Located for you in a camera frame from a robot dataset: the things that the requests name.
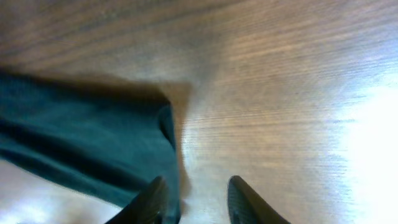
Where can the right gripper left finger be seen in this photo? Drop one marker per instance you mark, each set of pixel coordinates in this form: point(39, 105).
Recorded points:
point(149, 207)

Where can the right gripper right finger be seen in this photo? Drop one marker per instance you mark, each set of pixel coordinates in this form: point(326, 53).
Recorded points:
point(246, 206)

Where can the dark green t-shirt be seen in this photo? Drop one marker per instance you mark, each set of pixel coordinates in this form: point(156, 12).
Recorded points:
point(107, 148)

